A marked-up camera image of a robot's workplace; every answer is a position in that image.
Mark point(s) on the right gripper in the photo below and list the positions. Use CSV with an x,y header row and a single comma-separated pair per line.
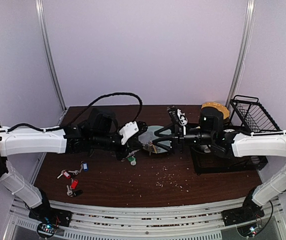
x,y
178,137

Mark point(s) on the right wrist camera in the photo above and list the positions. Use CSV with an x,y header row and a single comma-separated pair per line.
x,y
177,116

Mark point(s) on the red key tag with key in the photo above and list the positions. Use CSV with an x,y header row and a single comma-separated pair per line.
x,y
65,174

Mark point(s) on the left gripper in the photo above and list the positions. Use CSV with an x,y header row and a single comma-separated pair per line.
x,y
132,144

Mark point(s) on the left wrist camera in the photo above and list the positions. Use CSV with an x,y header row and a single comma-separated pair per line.
x,y
127,131

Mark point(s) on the pale green key tag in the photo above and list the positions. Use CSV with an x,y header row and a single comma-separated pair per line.
x,y
133,163

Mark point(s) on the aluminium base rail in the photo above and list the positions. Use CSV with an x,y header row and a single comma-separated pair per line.
x,y
189,222

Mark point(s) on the orange dotted plate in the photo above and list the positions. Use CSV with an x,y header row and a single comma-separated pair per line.
x,y
222,110

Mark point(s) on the grey leather key holder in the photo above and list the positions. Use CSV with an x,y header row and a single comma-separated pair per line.
x,y
131,153

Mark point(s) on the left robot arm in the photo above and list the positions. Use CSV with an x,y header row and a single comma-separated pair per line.
x,y
100,131

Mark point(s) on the right aluminium post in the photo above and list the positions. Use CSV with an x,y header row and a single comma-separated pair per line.
x,y
244,47

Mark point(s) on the black key tag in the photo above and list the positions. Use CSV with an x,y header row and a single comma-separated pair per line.
x,y
77,193

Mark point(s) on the light blue flower plate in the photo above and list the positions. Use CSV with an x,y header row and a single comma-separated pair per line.
x,y
149,136

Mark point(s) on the silver key near black tag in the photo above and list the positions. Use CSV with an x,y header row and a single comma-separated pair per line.
x,y
69,191

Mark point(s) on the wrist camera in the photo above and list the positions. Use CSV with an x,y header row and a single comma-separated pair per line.
x,y
127,131
177,116

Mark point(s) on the left aluminium post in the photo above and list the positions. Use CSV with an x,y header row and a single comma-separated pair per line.
x,y
48,53

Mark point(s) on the black wire dish rack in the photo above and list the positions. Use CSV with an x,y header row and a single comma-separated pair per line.
x,y
245,150

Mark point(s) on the aluminium post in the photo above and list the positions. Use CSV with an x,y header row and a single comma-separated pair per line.
x,y
244,47
48,53

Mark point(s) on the blue key tag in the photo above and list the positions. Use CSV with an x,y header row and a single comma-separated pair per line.
x,y
84,167

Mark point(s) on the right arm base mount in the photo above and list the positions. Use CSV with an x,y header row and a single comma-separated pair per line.
x,y
243,216

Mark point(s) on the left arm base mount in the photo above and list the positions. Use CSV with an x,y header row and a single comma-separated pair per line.
x,y
51,219

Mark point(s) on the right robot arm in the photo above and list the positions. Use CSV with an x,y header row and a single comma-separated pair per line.
x,y
212,134

